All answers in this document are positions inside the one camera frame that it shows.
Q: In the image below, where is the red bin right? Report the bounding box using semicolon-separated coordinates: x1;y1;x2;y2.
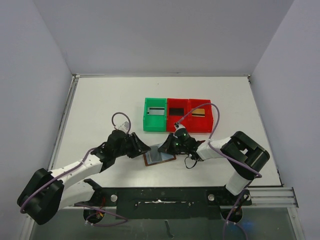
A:
187;99;214;133

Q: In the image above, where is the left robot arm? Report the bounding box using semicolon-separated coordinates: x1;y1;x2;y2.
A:
17;130;151;225

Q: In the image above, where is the aluminium left rail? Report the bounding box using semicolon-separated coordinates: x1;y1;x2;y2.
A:
47;74;80;170

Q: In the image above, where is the aluminium front rail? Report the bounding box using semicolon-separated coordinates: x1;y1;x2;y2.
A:
248;187;299;208

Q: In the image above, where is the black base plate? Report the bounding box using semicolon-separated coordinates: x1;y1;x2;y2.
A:
81;187;252;220

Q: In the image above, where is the brown leather card holder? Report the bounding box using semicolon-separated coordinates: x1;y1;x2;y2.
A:
143;144;177;167

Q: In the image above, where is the green bin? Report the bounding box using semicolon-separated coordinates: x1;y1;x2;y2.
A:
143;97;167;132

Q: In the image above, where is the red bin middle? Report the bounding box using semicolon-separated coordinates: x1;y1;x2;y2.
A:
166;98;189;132

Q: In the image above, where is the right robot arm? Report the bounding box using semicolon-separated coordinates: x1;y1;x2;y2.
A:
158;127;270;205

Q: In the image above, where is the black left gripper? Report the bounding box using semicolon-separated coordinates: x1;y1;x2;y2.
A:
114;132;150;158

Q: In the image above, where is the red bin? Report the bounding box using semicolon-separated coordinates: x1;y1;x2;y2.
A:
187;99;214;133
166;98;189;132

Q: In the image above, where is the black card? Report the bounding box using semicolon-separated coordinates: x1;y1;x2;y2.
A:
169;107;185;116

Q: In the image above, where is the aluminium rail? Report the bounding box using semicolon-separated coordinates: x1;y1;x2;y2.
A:
248;187;299;208
47;74;80;170

